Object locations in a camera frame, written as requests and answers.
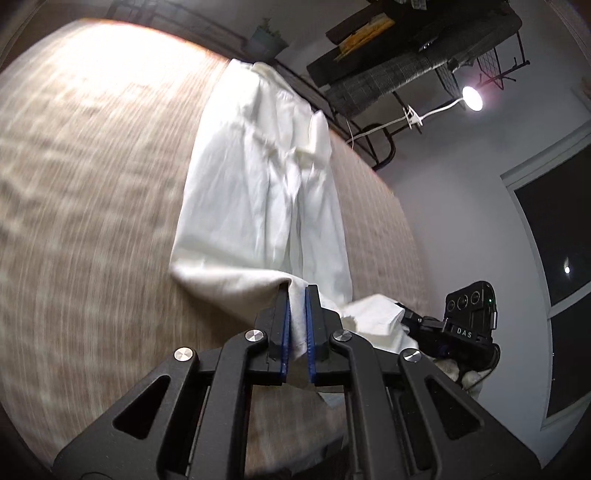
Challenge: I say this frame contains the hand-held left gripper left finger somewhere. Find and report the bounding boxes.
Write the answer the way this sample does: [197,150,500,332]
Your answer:
[53,282,291,480]

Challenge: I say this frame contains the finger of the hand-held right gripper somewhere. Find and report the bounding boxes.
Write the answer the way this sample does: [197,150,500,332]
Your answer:
[394,302,451,346]

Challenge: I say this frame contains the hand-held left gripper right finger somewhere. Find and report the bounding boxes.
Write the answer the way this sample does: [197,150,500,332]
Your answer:
[305,285,543,480]

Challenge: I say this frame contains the white long-sleeved shirt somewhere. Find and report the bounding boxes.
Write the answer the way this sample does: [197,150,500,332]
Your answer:
[170,60,419,407]

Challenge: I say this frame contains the black metal clothes rack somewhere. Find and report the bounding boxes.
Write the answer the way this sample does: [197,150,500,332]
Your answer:
[106,0,532,153]

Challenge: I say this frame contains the white-framed window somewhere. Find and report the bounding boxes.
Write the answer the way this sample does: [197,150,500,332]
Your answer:
[501,131,591,430]

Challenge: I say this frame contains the white clip-on lamp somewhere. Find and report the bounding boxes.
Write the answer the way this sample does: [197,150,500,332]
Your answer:
[346,85,484,148]

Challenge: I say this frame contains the grey plaid coat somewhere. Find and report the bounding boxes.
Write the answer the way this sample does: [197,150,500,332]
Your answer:
[325,9,522,118]

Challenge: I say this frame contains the black long coat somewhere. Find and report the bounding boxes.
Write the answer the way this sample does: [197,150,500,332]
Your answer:
[307,0,462,86]

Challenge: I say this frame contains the yellow garment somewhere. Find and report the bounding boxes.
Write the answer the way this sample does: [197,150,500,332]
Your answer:
[337,16,395,61]

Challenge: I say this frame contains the green potted plant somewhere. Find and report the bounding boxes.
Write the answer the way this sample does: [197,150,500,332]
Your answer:
[245,17,289,58]

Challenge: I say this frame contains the black curved metal frame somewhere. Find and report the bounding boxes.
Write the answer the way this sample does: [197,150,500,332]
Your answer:
[355,124,398,171]

